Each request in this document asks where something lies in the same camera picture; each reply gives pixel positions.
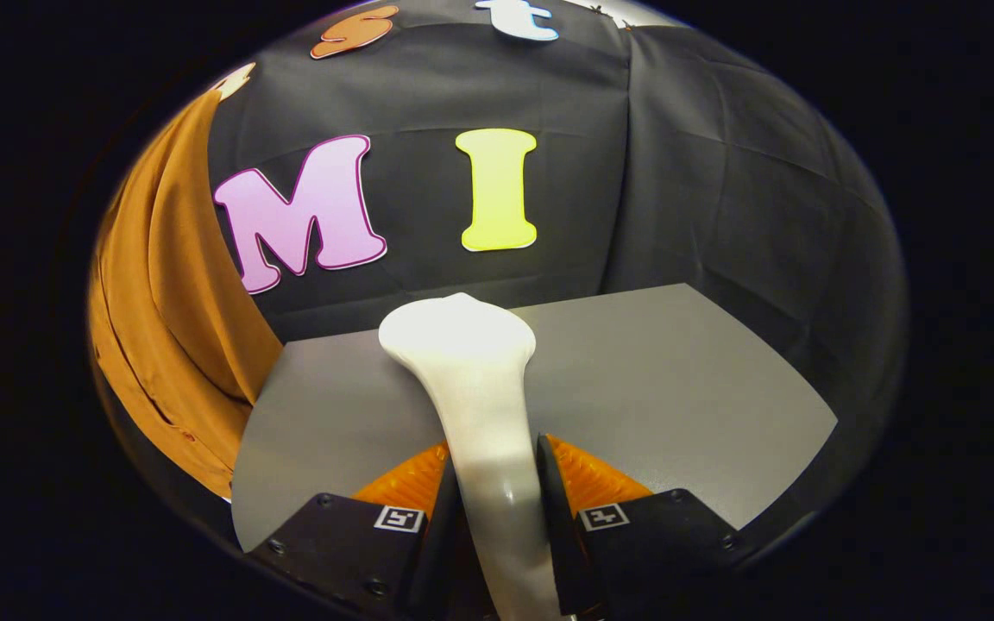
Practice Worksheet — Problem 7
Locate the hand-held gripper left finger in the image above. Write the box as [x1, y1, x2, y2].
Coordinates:
[248, 442, 463, 621]

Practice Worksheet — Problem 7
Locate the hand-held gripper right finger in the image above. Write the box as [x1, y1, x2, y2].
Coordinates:
[536, 434, 757, 618]

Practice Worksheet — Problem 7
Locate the white garment steamer head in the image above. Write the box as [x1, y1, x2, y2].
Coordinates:
[378, 292, 563, 621]

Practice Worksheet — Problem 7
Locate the orange-brown button shirt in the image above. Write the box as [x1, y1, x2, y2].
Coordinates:
[87, 86, 284, 501]

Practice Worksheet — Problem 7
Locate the grey side table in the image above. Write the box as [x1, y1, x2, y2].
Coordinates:
[230, 283, 839, 553]

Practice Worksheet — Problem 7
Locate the black backdrop cloth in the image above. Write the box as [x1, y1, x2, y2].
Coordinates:
[87, 0, 910, 536]

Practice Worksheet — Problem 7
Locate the row of black cloth clips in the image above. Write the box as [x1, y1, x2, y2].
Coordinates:
[588, 3, 636, 31]

